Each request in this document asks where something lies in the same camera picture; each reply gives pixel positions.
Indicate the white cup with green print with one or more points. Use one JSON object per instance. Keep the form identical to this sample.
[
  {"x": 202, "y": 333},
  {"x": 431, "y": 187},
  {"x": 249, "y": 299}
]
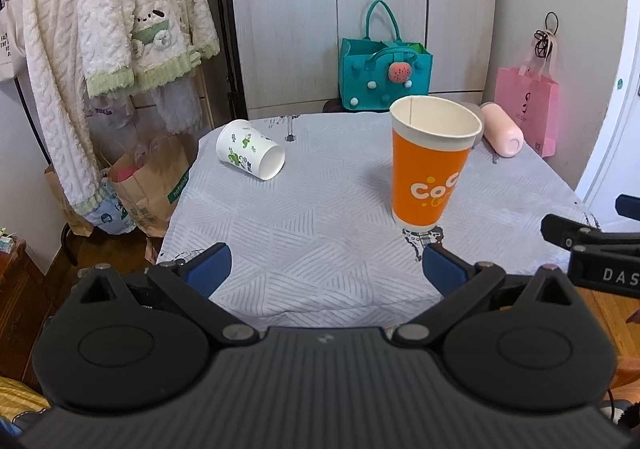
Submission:
[{"x": 245, "y": 146}]

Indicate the blue printed plastic bag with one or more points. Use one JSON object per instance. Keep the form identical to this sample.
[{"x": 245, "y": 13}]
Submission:
[{"x": 107, "y": 214}]

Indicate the large brown paper bag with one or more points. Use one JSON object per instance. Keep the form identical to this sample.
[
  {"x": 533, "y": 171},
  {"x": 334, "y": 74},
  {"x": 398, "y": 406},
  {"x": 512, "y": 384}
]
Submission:
[{"x": 150, "y": 194}]

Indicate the white fluffy green-trimmed jacket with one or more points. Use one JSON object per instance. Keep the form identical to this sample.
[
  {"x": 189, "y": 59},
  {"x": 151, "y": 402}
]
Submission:
[{"x": 145, "y": 4}]

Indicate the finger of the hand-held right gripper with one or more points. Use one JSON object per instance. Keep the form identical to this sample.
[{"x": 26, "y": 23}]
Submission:
[
  {"x": 629, "y": 206},
  {"x": 565, "y": 229}
]

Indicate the grey wardrobe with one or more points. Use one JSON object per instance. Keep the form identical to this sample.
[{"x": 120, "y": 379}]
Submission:
[{"x": 310, "y": 19}]

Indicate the yellow patterned cloth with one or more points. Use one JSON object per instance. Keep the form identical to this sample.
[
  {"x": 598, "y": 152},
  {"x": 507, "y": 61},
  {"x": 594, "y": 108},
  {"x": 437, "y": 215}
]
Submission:
[{"x": 20, "y": 399}]

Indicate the wooden cabinet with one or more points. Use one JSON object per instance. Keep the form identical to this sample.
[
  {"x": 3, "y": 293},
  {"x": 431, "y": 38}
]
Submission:
[{"x": 20, "y": 309}]

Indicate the long white fluffy robe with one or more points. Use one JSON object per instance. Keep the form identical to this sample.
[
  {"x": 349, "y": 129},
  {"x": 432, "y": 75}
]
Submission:
[{"x": 55, "y": 79}]

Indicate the small brown paper bag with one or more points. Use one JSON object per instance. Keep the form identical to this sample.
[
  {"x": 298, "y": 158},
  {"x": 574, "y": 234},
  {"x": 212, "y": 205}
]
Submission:
[{"x": 62, "y": 204}]

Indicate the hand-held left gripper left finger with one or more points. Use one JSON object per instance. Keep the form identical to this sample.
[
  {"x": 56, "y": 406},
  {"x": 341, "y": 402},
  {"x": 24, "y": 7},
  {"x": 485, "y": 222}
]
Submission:
[{"x": 210, "y": 271}]

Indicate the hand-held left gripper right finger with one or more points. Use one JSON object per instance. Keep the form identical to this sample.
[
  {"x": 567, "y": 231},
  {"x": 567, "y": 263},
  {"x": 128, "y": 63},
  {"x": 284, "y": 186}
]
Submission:
[{"x": 442, "y": 271}]

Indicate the teal felt bag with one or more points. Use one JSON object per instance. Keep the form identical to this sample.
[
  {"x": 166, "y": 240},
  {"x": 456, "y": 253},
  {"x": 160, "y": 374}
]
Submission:
[{"x": 370, "y": 79}]

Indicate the orange paper cup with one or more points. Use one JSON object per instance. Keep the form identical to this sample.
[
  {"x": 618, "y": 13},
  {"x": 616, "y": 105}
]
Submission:
[{"x": 427, "y": 174}]

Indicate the grey patterned tablecloth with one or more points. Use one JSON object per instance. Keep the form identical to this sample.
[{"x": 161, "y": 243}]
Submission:
[{"x": 320, "y": 214}]

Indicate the pink paper bag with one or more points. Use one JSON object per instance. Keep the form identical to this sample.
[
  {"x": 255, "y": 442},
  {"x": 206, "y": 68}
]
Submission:
[{"x": 527, "y": 104}]

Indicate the pink bottle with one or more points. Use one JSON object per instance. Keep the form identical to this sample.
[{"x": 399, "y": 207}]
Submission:
[{"x": 502, "y": 131}]

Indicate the canvas tote bag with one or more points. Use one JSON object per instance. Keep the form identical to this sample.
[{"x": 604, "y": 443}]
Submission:
[{"x": 10, "y": 44}]

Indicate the black clothes rack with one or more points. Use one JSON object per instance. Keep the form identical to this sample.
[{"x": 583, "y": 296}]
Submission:
[{"x": 225, "y": 29}]

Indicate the white door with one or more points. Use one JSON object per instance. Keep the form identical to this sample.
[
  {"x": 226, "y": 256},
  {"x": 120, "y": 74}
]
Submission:
[{"x": 620, "y": 79}]

